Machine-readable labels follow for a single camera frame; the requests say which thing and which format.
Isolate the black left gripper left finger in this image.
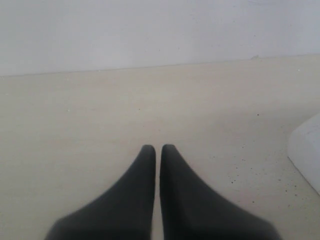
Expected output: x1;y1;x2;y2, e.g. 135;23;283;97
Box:
45;145;156;240

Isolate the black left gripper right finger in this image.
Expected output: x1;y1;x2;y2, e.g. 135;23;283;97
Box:
159;144;275;240

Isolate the white mannequin head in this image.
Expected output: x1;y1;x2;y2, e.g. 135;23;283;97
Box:
287;114;320;193

